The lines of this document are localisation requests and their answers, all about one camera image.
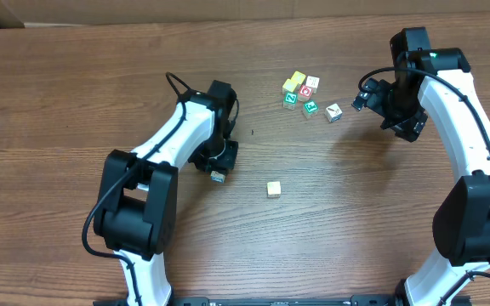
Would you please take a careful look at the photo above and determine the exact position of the white block with blue side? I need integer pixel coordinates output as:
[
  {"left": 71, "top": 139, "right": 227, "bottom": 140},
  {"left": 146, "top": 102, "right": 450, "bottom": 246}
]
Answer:
[{"left": 210, "top": 171, "right": 226, "bottom": 184}]

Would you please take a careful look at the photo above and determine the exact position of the yellow top wooden block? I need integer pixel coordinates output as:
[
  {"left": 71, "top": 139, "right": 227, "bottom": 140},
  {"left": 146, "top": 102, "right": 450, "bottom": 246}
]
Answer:
[{"left": 266, "top": 181, "right": 282, "bottom": 198}]

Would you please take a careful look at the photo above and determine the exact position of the white block with feather picture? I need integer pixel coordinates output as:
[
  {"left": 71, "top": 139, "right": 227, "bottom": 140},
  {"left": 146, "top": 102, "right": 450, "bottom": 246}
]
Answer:
[{"left": 325, "top": 103, "right": 343, "bottom": 122}]

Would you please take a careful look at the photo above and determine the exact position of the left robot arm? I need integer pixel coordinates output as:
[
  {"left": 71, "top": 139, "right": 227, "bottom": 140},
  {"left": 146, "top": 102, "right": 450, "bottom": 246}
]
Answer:
[{"left": 82, "top": 81, "right": 239, "bottom": 305}]

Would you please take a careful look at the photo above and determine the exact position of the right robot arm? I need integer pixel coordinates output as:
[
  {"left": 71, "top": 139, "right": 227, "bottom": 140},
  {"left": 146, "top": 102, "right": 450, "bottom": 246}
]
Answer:
[{"left": 352, "top": 27, "right": 490, "bottom": 305}]

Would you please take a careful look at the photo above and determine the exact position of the green Z block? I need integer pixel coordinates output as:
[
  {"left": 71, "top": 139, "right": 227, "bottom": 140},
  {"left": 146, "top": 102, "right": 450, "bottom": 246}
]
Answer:
[{"left": 282, "top": 92, "right": 297, "bottom": 110}]

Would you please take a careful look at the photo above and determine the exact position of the green E block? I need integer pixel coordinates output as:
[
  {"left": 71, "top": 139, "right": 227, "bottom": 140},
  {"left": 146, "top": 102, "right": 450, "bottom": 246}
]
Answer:
[{"left": 302, "top": 100, "right": 319, "bottom": 119}]

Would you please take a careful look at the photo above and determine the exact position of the white block with letters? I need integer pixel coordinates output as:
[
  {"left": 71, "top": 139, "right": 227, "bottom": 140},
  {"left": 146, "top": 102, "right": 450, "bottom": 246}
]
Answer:
[{"left": 305, "top": 76, "right": 320, "bottom": 94}]

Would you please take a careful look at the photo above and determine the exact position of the yellow block front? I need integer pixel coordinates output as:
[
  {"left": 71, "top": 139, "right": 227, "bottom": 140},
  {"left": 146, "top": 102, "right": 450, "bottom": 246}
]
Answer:
[{"left": 282, "top": 79, "right": 299, "bottom": 94}]

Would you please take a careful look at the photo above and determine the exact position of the red letter block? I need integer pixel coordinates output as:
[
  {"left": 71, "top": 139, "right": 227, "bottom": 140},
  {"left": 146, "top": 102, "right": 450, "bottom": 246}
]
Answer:
[{"left": 297, "top": 85, "right": 313, "bottom": 102}]

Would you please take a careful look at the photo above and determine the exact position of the yellow block rear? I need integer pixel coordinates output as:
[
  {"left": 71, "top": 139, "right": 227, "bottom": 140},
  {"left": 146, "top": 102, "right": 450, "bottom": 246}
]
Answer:
[{"left": 291, "top": 71, "right": 306, "bottom": 87}]

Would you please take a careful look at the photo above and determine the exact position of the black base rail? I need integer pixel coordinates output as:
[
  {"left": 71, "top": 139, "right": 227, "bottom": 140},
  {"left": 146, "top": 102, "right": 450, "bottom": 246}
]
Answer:
[{"left": 93, "top": 293, "right": 474, "bottom": 306}]

